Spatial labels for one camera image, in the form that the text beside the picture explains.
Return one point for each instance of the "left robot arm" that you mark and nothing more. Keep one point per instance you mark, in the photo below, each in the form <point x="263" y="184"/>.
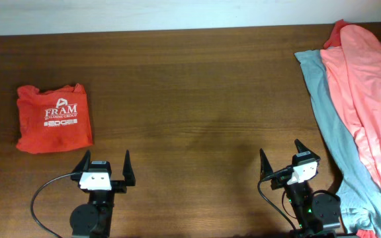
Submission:
<point x="93" y="219"/>

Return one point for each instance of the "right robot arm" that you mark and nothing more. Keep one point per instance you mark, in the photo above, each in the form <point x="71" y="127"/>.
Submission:
<point x="317" y="212"/>

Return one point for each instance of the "salmon pink printed shirt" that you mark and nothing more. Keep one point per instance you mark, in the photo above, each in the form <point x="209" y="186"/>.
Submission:
<point x="354" y="78"/>

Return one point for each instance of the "red garment under pile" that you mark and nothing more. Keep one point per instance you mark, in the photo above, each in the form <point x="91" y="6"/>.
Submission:
<point x="335" y="36"/>

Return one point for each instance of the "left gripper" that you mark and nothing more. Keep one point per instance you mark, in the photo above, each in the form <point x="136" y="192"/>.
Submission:
<point x="120" y="187"/>

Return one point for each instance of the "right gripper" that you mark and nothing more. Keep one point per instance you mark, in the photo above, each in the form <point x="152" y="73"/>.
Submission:
<point x="266" y="168"/>

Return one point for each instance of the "grey-blue shirt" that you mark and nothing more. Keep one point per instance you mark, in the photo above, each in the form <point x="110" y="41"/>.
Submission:
<point x="360" y="195"/>

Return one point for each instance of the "folded red printed shirt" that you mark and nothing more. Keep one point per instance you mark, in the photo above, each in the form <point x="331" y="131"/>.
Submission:
<point x="53" y="121"/>

